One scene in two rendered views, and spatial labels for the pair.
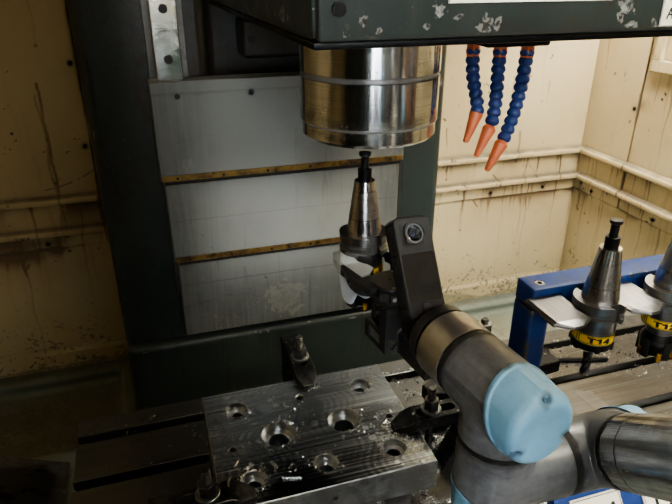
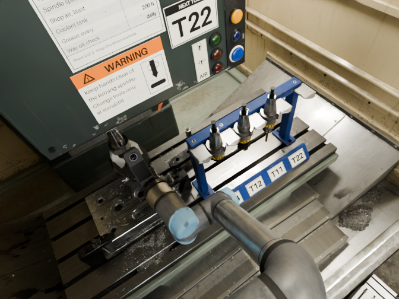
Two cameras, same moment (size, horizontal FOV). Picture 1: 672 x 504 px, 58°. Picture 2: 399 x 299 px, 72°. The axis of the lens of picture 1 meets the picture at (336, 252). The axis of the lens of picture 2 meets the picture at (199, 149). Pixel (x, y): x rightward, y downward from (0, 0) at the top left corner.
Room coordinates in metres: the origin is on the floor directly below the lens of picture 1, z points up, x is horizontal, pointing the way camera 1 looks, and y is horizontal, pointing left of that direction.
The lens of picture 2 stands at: (0.14, -0.22, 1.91)
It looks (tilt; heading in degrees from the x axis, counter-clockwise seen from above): 53 degrees down; 354
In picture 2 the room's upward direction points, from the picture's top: 12 degrees counter-clockwise
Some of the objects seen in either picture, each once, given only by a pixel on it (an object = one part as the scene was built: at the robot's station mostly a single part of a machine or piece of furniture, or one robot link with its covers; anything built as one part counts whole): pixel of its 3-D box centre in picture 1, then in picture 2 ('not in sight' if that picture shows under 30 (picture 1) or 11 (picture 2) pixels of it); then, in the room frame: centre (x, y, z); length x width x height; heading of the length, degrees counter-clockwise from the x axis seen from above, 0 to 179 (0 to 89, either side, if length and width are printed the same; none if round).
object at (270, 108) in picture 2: not in sight; (271, 104); (0.71, -0.54, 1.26); 0.04 x 0.04 x 0.07
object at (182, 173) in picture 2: (433, 427); (173, 184); (0.70, -0.14, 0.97); 0.13 x 0.03 x 0.15; 108
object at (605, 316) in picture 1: (598, 305); (216, 145); (0.65, -0.33, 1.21); 0.06 x 0.06 x 0.03
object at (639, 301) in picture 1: (634, 299); (230, 137); (0.67, -0.38, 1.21); 0.07 x 0.05 x 0.01; 18
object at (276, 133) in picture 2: not in sight; (288, 114); (0.82, -0.68, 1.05); 0.10 x 0.05 x 0.30; 18
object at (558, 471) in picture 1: (505, 470); (187, 224); (0.46, -0.17, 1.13); 0.11 x 0.08 x 0.11; 106
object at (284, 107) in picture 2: not in sight; (281, 106); (0.73, -0.59, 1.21); 0.07 x 0.05 x 0.01; 18
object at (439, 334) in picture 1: (457, 349); (161, 194); (0.52, -0.13, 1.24); 0.08 x 0.05 x 0.08; 115
